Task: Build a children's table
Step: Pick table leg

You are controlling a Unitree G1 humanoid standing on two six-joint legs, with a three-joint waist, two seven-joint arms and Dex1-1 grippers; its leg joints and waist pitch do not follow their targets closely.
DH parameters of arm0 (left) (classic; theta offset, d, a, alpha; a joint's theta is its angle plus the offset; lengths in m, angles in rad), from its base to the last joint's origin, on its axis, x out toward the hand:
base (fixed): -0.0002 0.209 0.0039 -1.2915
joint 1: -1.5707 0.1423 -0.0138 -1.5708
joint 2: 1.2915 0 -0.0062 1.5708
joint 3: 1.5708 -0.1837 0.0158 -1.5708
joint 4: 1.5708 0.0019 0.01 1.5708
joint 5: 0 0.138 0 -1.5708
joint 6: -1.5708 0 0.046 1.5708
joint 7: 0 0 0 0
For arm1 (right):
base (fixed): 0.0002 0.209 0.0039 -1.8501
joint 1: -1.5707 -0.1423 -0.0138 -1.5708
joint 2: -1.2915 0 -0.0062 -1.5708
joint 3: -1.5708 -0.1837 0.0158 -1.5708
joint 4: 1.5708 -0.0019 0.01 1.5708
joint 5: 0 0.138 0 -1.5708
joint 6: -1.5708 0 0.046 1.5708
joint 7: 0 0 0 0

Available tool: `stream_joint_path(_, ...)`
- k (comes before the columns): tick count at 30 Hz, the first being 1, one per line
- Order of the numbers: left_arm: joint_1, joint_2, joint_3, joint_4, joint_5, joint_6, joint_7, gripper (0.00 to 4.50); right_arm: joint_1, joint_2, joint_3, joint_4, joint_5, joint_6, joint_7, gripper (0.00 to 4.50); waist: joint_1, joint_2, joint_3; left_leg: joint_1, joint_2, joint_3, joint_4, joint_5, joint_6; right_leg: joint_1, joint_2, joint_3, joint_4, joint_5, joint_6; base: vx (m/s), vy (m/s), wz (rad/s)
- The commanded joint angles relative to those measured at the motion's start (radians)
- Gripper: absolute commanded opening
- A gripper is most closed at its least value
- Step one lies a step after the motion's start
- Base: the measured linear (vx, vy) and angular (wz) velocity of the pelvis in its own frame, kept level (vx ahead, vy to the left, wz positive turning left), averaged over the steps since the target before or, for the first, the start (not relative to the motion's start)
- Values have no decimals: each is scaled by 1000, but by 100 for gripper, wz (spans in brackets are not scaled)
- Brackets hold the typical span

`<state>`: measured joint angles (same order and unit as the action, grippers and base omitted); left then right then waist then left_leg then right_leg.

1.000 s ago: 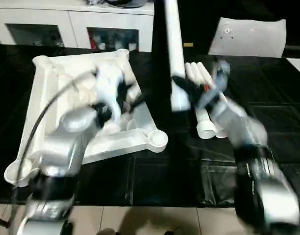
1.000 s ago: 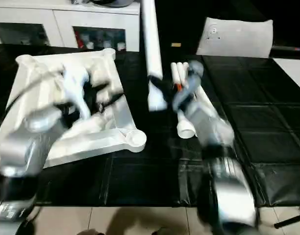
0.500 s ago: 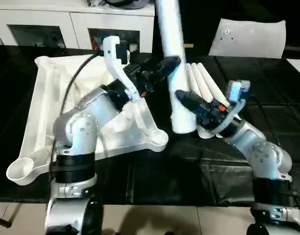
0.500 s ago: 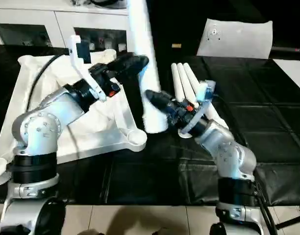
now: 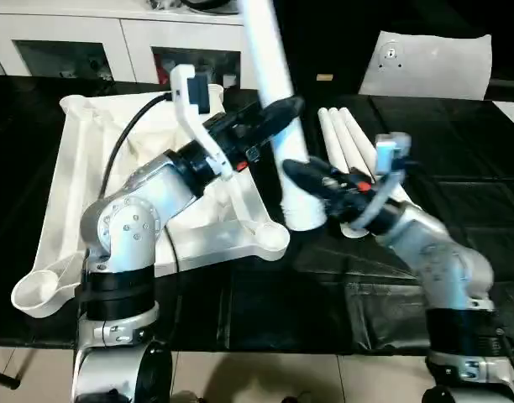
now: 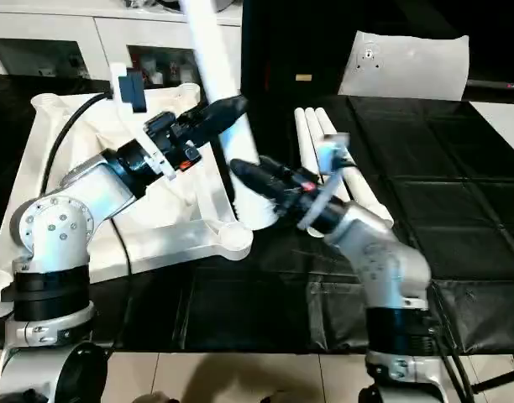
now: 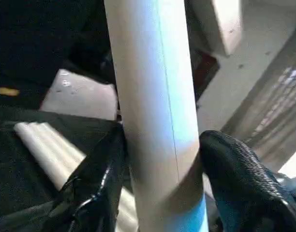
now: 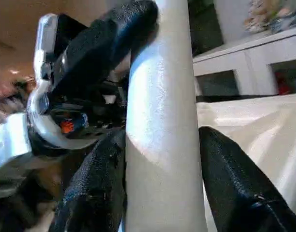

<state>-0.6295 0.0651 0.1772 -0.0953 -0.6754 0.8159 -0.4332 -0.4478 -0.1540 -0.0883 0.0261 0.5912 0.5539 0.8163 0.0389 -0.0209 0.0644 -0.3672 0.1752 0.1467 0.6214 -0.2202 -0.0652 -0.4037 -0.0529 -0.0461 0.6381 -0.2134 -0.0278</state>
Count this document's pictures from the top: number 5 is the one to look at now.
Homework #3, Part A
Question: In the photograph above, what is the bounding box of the white plastic table leg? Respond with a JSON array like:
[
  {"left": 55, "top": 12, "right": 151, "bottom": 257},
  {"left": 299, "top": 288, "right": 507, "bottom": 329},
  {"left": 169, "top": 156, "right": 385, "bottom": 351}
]
[
  {"left": 317, "top": 107, "right": 370, "bottom": 239},
  {"left": 338, "top": 107, "right": 407, "bottom": 202},
  {"left": 328, "top": 107, "right": 374, "bottom": 177},
  {"left": 235, "top": 0, "right": 328, "bottom": 232}
]

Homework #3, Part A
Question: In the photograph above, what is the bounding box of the black padded work mat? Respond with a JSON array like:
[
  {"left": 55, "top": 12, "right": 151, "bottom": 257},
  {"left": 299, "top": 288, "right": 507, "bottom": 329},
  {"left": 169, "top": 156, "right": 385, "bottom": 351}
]
[{"left": 0, "top": 75, "right": 514, "bottom": 358}]

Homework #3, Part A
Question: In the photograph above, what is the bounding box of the white cabinet with glass doors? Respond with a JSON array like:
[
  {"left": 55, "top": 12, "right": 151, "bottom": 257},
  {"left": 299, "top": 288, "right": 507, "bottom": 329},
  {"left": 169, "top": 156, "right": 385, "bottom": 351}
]
[{"left": 0, "top": 8, "right": 258, "bottom": 92}]

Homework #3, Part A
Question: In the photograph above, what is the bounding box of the black metal bar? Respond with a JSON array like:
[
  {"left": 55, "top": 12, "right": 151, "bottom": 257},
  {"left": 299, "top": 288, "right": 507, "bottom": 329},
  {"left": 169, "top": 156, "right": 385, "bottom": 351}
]
[{"left": 0, "top": 368, "right": 22, "bottom": 390}]

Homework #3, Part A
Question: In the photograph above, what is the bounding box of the grey black helmet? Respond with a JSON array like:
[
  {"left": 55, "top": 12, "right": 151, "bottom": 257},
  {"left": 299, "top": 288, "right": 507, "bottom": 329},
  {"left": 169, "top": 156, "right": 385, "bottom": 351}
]
[{"left": 185, "top": 0, "right": 241, "bottom": 13}]

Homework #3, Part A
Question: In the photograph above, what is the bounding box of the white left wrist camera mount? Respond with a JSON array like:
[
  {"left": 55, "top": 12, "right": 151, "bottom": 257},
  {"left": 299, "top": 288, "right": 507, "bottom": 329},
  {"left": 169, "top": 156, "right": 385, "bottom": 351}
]
[{"left": 169, "top": 65, "right": 235, "bottom": 181}]

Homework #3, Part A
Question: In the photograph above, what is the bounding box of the black left wrist camera cable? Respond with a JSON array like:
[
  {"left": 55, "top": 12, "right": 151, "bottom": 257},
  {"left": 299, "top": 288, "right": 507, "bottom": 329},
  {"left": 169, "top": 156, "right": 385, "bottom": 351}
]
[{"left": 97, "top": 92, "right": 182, "bottom": 274}]

